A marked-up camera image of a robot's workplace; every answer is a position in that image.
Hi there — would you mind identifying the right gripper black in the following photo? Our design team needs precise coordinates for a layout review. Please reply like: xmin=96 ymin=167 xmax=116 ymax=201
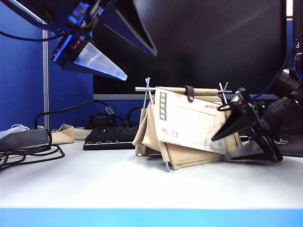
xmin=211 ymin=87 xmax=284 ymax=163

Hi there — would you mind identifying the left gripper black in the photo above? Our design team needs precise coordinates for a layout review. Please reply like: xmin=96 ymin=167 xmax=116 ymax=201
xmin=51 ymin=0 xmax=158 ymax=81

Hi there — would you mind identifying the beige cloth calendar stand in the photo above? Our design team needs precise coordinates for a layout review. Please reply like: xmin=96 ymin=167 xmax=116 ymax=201
xmin=132 ymin=77 xmax=243 ymax=173

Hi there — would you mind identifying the white calendar page pad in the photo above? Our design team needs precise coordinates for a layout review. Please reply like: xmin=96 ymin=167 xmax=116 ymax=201
xmin=154 ymin=87 xmax=227 ymax=156

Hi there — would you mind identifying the black mouse pad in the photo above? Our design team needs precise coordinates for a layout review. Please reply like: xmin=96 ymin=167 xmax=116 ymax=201
xmin=276 ymin=138 xmax=303 ymax=158

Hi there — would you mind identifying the black plug on strip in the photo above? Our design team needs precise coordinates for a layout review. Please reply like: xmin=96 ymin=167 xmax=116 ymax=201
xmin=84 ymin=113 xmax=115 ymax=130

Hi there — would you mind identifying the grey partition metal strip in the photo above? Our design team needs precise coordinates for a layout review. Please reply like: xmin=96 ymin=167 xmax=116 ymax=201
xmin=43 ymin=29 xmax=50 ymax=130

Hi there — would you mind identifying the black keyboard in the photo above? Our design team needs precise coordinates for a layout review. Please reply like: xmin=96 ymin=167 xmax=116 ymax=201
xmin=82 ymin=126 xmax=141 ymax=151

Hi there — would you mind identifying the white power strip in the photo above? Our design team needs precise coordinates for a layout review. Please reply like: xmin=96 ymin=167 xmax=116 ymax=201
xmin=74 ymin=127 xmax=92 ymax=140

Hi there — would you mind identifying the black computer monitor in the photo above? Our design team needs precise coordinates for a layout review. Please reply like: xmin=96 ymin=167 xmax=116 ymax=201
xmin=92 ymin=0 xmax=287 ymax=101

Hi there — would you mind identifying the beige cloth pouch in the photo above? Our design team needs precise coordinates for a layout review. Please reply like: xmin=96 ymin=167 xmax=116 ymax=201
xmin=50 ymin=123 xmax=75 ymax=145

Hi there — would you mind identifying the black power adapter brick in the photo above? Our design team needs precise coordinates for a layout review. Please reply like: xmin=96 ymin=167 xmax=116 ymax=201
xmin=0 ymin=129 xmax=52 ymax=151

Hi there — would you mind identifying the white face mask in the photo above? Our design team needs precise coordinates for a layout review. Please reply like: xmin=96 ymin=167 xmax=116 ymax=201
xmin=0 ymin=124 xmax=31 ymax=140

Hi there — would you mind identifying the blue right gripper cable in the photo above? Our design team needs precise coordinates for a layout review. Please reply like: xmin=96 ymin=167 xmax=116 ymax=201
xmin=216 ymin=42 xmax=299 ymax=112

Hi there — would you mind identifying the brown leather strap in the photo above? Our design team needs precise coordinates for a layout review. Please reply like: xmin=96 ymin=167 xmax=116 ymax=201
xmin=184 ymin=85 xmax=196 ymax=103

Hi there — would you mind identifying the black cable with connector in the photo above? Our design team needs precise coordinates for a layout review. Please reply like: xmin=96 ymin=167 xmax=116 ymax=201
xmin=34 ymin=100 xmax=144 ymax=130

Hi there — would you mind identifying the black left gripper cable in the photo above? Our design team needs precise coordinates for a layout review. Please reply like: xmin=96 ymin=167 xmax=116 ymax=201
xmin=0 ymin=30 xmax=66 ymax=43

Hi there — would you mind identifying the black adapter cable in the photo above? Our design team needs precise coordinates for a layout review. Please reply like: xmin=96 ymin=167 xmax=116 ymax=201
xmin=0 ymin=143 xmax=66 ymax=173

